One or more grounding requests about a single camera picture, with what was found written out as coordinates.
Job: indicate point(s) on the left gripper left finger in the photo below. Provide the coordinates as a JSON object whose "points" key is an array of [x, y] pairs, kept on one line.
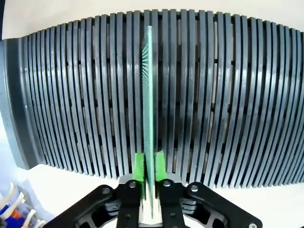
{"points": [[129, 202]]}

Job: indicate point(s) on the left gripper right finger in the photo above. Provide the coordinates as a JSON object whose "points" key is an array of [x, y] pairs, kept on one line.
{"points": [[169, 202]]}

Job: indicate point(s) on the dark grey slotted PCB rack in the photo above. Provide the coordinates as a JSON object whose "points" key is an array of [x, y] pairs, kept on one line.
{"points": [[71, 95]]}

